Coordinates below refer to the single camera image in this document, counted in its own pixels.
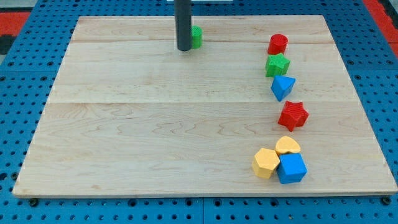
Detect yellow hexagon block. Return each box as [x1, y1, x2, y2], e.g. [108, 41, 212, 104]
[252, 148, 280, 179]

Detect red star block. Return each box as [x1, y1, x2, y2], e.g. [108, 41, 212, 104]
[277, 101, 309, 132]

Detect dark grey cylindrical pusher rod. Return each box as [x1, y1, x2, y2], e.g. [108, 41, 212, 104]
[174, 0, 192, 52]

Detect blue triangle block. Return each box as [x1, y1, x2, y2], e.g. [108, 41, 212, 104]
[271, 75, 296, 101]

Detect green star block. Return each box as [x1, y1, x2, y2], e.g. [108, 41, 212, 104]
[265, 53, 290, 77]

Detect blue cube block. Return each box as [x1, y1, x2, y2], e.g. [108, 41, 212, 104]
[277, 153, 307, 184]

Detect light wooden board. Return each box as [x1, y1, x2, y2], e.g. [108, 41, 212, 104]
[12, 15, 397, 198]

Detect green cylinder block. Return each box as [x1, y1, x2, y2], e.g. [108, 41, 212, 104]
[192, 26, 203, 49]

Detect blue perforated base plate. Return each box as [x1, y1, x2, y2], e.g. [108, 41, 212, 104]
[1, 0, 397, 223]

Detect yellow heart block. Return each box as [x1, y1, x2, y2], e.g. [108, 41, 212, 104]
[275, 136, 301, 156]

